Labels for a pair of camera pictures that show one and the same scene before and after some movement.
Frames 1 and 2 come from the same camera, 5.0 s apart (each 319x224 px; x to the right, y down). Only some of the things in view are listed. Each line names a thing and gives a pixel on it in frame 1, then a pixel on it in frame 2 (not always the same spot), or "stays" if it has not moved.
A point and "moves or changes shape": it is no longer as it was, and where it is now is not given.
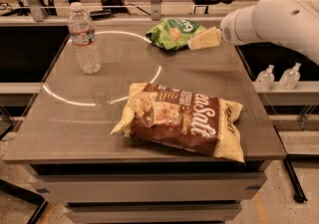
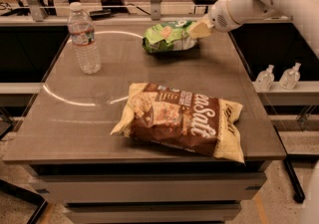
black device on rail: [99, 15] stays
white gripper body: [230, 32] to [219, 18]
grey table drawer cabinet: [151, 193] stays
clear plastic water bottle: [82, 31] stays
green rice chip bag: [174, 34] moves or changes shape
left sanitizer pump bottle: [264, 80] stays
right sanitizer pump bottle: [290, 78] stays
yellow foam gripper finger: [208, 39] to [201, 29]
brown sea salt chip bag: [190, 120] stays
